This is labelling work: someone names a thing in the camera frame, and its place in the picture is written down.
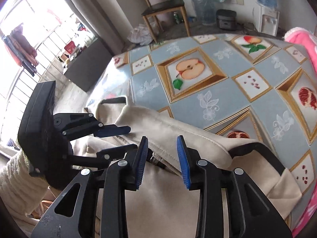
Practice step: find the clear plastic bag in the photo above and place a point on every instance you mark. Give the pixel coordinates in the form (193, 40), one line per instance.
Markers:
(141, 34)

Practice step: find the pink plush blanket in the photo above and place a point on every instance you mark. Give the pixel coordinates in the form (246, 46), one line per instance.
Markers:
(304, 44)

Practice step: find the hanging clothes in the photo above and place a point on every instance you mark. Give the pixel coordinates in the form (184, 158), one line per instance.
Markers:
(22, 47)

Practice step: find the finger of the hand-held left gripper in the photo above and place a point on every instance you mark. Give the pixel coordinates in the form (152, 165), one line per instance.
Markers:
(114, 130)
(109, 153)

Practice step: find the red box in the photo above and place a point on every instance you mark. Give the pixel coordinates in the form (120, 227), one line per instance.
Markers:
(70, 47)

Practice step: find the cream zip jacket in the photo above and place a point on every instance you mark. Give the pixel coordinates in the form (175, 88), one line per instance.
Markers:
(161, 208)

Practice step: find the green bottle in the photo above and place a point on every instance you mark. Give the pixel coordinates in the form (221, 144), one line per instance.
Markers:
(175, 17)

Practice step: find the black rice cooker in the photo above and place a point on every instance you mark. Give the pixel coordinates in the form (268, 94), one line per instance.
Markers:
(225, 19)

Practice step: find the white water dispenser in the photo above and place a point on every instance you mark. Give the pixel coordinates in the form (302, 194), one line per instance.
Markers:
(267, 21)

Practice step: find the wooden chair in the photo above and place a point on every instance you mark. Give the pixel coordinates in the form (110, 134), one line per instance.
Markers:
(163, 6)

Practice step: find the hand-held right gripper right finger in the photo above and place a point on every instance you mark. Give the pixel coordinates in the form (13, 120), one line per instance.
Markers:
(183, 163)

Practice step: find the dark grey cabinet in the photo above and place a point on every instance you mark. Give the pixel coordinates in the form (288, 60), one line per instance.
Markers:
(89, 64)

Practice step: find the empty clear water jug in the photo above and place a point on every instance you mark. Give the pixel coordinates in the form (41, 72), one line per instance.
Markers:
(204, 11)

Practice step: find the wall socket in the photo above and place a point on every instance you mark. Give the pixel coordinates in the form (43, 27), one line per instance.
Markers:
(237, 1)

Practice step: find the fruit print tablecloth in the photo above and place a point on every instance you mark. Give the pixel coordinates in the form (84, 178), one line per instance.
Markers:
(223, 79)

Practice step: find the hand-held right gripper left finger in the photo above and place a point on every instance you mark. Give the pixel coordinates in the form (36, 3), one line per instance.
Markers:
(141, 163)

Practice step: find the grey curtain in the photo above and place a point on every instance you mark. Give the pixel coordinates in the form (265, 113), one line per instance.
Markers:
(94, 5)

